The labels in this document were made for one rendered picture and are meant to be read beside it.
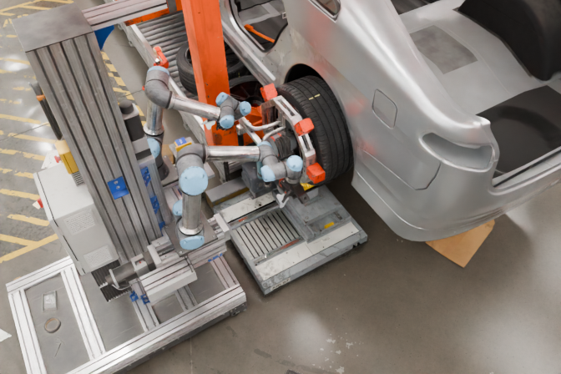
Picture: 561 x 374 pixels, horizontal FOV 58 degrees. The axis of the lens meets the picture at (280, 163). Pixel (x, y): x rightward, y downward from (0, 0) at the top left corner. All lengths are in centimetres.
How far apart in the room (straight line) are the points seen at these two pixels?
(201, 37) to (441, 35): 171
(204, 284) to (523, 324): 201
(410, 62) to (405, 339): 179
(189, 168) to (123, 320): 138
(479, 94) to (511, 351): 159
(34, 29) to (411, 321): 265
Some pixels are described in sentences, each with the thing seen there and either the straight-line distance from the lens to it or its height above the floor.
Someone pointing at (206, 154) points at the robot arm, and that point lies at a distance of 232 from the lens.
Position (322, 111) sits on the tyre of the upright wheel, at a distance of 290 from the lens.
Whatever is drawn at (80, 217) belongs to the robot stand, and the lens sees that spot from 253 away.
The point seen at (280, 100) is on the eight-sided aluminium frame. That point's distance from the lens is 301.
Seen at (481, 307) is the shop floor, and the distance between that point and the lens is 363.
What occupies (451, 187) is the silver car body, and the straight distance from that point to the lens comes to 242.
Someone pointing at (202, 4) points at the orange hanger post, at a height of 166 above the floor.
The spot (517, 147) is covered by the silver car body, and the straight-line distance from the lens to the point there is 335.
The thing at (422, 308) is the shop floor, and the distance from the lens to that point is 352.
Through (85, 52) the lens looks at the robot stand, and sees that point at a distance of 207.
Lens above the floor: 305
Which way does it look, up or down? 47 degrees down
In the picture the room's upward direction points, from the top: 2 degrees counter-clockwise
